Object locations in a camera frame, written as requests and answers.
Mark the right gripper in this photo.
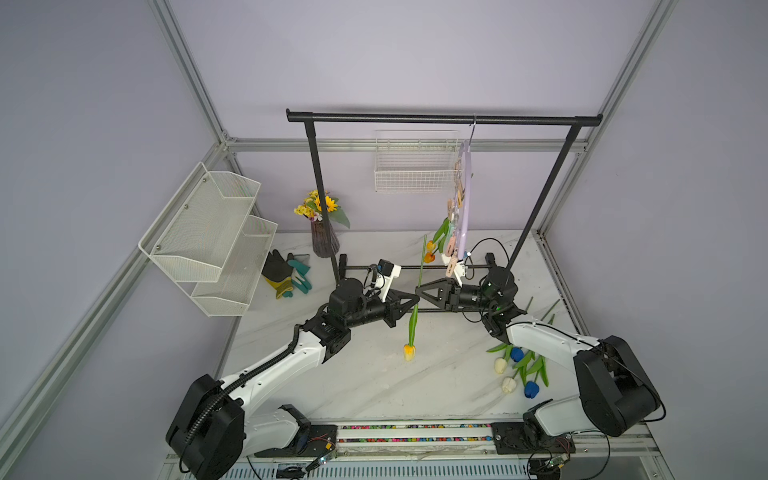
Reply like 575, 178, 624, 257
417, 278, 496, 314

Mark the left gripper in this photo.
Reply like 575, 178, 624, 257
346, 289, 418, 330

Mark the pale yellow tulip front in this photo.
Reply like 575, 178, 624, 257
403, 235, 428, 362

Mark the purple clip hanger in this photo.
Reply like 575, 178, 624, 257
441, 118, 477, 267

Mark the white tulip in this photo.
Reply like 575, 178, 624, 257
487, 343, 533, 374
501, 351, 535, 394

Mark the black clothes rack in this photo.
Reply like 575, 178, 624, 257
285, 108, 604, 319

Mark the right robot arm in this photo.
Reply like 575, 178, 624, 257
416, 266, 666, 443

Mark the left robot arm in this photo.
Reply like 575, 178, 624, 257
166, 278, 419, 479

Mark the purple ribbed vase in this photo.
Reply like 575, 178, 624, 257
310, 220, 340, 258

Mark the green gardening glove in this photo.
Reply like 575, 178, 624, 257
287, 253, 312, 294

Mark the blue tulip lower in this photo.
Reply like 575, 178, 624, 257
520, 353, 549, 399

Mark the white mesh two-tier shelf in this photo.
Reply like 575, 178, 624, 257
138, 164, 277, 317

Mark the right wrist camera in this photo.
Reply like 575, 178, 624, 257
446, 259, 466, 286

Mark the white wire wall basket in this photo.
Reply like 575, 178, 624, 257
374, 129, 462, 194

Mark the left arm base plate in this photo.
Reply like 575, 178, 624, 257
253, 424, 338, 459

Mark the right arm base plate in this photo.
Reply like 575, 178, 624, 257
491, 421, 575, 455

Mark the aluminium front rail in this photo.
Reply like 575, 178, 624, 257
221, 419, 673, 479

